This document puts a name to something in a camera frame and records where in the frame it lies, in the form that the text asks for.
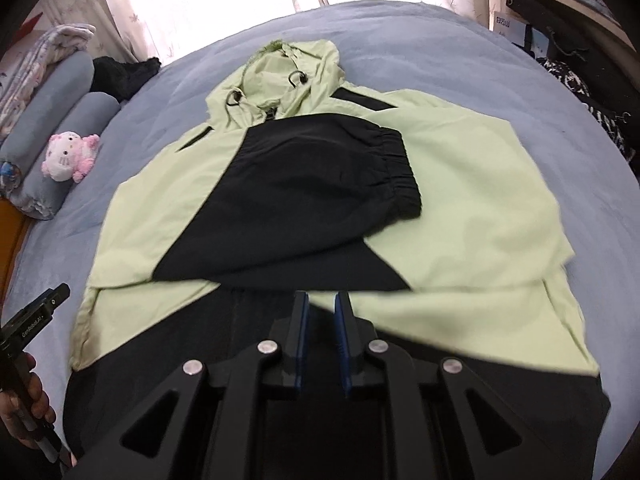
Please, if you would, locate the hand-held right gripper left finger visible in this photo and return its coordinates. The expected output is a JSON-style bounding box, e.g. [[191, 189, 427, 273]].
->
[[65, 291, 311, 480]]

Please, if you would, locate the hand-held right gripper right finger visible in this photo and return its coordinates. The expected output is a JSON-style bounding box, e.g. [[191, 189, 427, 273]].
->
[[334, 291, 596, 480]]

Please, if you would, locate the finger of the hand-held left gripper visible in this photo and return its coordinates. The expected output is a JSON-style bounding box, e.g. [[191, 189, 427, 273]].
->
[[39, 282, 71, 313]]

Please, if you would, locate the green and black hooded jacket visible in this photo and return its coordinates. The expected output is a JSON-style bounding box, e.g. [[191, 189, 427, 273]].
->
[[69, 39, 612, 480]]

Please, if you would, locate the person's left hand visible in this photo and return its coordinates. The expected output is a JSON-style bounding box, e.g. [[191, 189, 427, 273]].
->
[[0, 352, 57, 450]]

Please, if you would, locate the pink and white plush toy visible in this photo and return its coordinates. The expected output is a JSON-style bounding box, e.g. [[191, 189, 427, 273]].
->
[[41, 131, 101, 184]]

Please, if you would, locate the grey-blue rolled pillow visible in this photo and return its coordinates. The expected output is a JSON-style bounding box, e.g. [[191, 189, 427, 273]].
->
[[0, 52, 96, 161], [10, 92, 122, 221]]

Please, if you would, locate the black fluffy cloth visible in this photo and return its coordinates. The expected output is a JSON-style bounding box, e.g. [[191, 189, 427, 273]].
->
[[92, 55, 162, 102]]

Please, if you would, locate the patterned folded blanket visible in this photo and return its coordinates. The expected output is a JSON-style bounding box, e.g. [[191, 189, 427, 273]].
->
[[0, 24, 97, 133]]

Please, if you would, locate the bed with blue sheet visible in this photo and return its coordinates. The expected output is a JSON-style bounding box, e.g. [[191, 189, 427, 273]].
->
[[0, 0, 640, 480]]

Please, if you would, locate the white floral curtain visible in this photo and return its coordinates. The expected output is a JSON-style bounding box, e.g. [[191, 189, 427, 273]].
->
[[30, 0, 501, 68]]

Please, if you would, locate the black and white printed cloth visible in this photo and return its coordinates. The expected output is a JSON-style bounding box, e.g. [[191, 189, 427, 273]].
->
[[537, 57, 636, 161]]

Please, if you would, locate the white printed cardboard box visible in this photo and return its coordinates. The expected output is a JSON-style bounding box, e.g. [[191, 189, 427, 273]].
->
[[492, 10, 536, 53]]

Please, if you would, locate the black bag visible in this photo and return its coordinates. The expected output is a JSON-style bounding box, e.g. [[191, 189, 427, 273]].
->
[[505, 0, 640, 171]]

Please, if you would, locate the wooden bookshelf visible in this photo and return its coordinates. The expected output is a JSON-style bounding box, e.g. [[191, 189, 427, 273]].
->
[[500, 0, 640, 56]]

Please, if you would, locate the wooden bed frame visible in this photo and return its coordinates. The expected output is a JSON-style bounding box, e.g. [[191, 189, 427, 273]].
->
[[0, 197, 33, 306]]

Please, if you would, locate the red wall shelf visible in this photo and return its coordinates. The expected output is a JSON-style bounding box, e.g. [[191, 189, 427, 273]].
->
[[7, 10, 46, 46]]

